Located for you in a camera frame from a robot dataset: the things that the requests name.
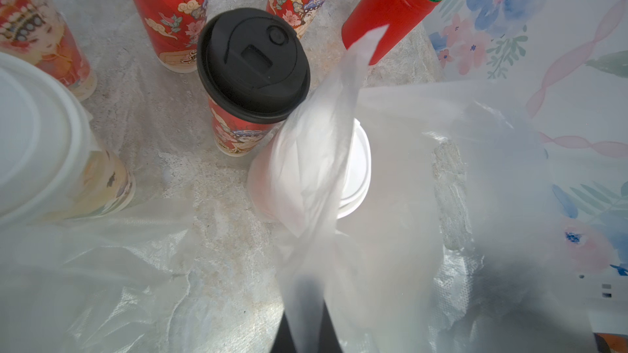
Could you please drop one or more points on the red straw holder cup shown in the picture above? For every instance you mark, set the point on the red straw holder cup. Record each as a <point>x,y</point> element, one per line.
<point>398,16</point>

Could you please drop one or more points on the clear plastic carrier bag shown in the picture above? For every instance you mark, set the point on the clear plastic carrier bag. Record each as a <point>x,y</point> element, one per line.
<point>457,246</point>

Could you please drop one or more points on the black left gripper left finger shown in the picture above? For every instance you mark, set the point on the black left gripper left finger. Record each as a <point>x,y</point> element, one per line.
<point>283,340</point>

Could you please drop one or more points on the back left white-lid cup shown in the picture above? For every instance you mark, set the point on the back left white-lid cup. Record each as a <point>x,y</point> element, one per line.
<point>36,32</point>

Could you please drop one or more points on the front black-lid red cup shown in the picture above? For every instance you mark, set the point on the front black-lid red cup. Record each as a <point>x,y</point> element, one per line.
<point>255,71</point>

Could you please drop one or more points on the front left white-lid cup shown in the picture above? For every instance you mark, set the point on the front left white-lid cup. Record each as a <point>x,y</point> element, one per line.
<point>53,167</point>

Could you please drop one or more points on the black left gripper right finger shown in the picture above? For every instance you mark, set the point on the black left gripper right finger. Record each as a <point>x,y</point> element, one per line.
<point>328,340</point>

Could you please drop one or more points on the black-lid red cup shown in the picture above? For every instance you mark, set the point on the black-lid red cup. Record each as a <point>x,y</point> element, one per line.
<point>174,28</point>
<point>255,71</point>

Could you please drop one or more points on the back black-lid red cup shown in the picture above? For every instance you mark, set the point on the back black-lid red cup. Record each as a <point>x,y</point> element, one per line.
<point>174,28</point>

